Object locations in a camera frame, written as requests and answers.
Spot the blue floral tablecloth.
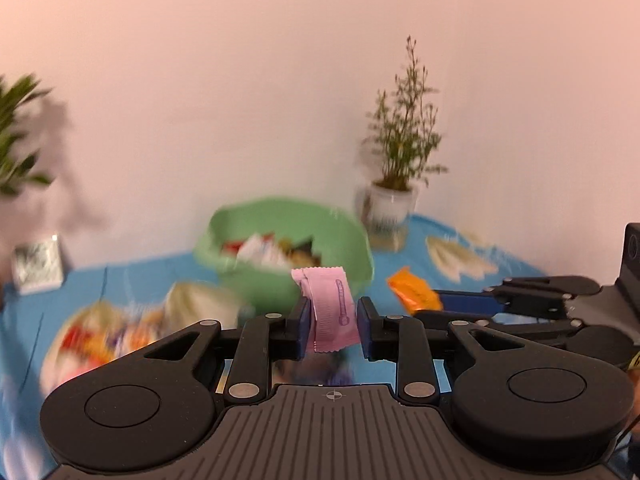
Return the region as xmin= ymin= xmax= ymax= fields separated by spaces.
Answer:
xmin=0 ymin=212 xmax=640 ymax=480

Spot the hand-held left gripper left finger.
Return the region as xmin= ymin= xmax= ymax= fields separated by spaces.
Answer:
xmin=142 ymin=296 xmax=312 ymax=407

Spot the small pink packet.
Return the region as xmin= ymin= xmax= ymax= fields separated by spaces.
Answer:
xmin=291 ymin=265 xmax=362 ymax=355

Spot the black gold snack packet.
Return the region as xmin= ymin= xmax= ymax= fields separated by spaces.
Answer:
xmin=285 ymin=237 xmax=323 ymax=267

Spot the orange snack packet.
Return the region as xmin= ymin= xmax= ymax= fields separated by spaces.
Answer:
xmin=386 ymin=266 xmax=444 ymax=315

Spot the red white chip bag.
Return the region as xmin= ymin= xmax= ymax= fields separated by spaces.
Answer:
xmin=41 ymin=304 xmax=168 ymax=397

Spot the feathery plant in clear cup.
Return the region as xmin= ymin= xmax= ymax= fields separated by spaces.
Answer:
xmin=356 ymin=35 xmax=448 ymax=251

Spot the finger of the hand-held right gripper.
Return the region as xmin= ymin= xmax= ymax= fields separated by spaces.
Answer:
xmin=433 ymin=275 xmax=602 ymax=318
xmin=414 ymin=310 xmax=587 ymax=349

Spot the green plastic bowl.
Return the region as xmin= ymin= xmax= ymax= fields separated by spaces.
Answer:
xmin=194 ymin=199 xmax=375 ymax=311

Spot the leafy plant in glass vase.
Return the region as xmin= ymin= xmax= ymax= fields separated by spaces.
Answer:
xmin=0 ymin=74 xmax=56 ymax=196

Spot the small white patterned box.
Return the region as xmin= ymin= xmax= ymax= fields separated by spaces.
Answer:
xmin=11 ymin=233 xmax=66 ymax=295

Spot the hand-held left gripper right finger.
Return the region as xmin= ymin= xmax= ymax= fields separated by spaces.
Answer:
xmin=357 ymin=296 xmax=532 ymax=407

